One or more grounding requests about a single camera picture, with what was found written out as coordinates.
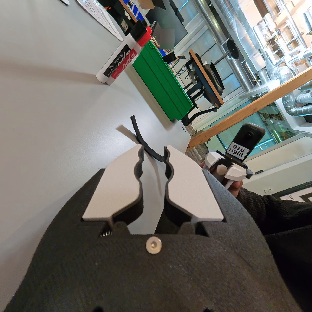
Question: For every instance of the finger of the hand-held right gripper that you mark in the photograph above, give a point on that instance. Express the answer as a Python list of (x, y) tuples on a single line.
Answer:
[(235, 173), (211, 158)]

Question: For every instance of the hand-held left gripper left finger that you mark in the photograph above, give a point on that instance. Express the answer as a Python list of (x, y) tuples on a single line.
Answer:
[(114, 190)]

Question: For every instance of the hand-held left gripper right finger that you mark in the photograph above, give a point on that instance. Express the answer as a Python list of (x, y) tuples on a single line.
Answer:
[(192, 190)]

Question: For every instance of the red dry erase marker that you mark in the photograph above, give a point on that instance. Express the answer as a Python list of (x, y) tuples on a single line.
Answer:
[(130, 58)]

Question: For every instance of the person's right forearm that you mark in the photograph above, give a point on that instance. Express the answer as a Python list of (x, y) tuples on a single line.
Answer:
[(268, 209)]

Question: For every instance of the person's right hand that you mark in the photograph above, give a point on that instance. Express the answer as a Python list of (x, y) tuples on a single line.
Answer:
[(235, 189)]

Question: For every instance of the glass railing panel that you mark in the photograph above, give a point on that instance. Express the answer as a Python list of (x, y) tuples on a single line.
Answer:
[(275, 136)]

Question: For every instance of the wooden handrail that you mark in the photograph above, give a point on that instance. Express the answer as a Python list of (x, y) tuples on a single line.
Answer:
[(243, 112)]

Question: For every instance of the silver ventilation pipes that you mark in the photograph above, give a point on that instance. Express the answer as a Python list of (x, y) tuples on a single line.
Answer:
[(292, 111)]

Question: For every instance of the black bag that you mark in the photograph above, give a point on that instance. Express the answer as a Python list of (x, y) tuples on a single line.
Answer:
[(215, 78)]

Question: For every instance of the black framed poster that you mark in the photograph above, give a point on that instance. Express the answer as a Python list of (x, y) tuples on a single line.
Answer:
[(302, 195)]

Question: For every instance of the wooden side table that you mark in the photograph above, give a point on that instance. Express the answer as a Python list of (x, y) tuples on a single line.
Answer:
[(203, 80)]

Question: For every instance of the black round disc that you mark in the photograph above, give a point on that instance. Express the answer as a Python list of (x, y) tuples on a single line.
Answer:
[(232, 48)]

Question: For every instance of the green plastic bin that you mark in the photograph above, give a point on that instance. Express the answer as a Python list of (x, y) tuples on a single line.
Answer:
[(160, 80)]

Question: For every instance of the dark display screen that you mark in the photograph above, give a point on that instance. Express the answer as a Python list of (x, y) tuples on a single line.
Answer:
[(170, 14)]

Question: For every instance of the laminated paper sheet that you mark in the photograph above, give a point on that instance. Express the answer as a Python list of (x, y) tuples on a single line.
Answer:
[(97, 12)]

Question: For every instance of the white wall outlet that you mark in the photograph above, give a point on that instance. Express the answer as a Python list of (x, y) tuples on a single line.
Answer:
[(268, 190)]

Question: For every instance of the large silver ventilation duct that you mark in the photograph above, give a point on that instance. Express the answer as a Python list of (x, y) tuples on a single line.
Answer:
[(219, 24)]

